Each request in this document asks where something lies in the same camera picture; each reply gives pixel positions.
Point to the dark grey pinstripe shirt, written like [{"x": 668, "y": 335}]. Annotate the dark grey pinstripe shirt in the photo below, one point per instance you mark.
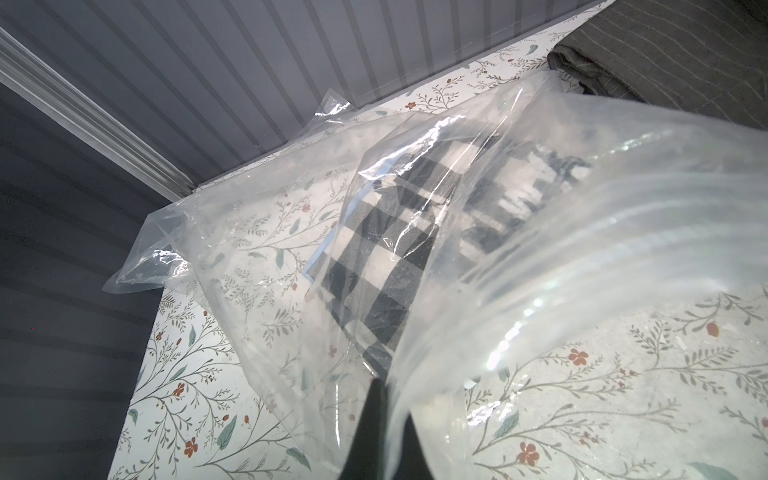
[{"x": 703, "y": 57}]

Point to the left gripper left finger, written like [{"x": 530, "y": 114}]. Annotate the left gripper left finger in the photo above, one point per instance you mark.
[{"x": 365, "y": 460}]

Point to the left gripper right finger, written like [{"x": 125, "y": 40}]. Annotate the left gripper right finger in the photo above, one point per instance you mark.
[{"x": 412, "y": 463}]

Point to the clear plastic vacuum bag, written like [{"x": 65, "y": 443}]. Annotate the clear plastic vacuum bag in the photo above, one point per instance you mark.
[{"x": 619, "y": 333}]

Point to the black white checked shirt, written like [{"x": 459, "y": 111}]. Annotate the black white checked shirt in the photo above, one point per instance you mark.
[{"x": 371, "y": 271}]

